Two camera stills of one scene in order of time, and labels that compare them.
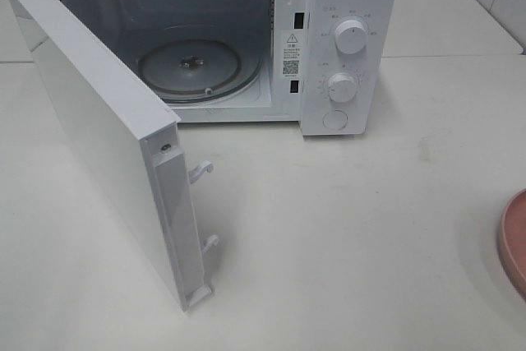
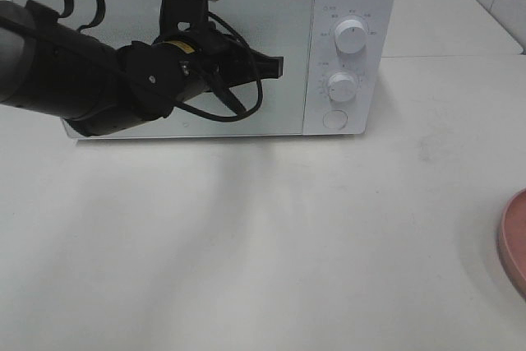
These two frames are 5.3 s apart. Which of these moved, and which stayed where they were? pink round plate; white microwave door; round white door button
Moved: white microwave door
Stayed: round white door button; pink round plate
